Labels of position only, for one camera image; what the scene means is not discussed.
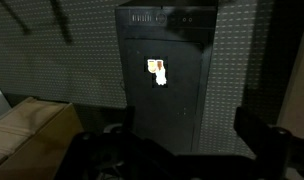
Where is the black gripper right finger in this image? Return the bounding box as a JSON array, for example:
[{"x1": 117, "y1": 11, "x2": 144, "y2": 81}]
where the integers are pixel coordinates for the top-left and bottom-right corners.
[{"x1": 234, "y1": 107, "x2": 304, "y2": 180}]

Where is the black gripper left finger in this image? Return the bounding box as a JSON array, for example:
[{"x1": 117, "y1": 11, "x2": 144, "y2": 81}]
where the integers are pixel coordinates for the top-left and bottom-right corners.
[{"x1": 53, "y1": 105, "x2": 175, "y2": 180}]

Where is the wooden drawer with colourful clothes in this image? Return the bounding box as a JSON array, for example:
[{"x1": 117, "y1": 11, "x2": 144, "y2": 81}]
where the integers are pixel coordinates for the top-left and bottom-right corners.
[{"x1": 0, "y1": 96, "x2": 85, "y2": 180}]

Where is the black computer tower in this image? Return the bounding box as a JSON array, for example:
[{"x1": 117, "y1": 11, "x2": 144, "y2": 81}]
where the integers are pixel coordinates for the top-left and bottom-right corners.
[{"x1": 114, "y1": 0, "x2": 220, "y2": 158}]

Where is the white torn sticker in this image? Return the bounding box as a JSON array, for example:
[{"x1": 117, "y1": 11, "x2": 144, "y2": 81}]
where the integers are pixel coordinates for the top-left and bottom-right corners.
[{"x1": 147, "y1": 55, "x2": 169, "y2": 88}]

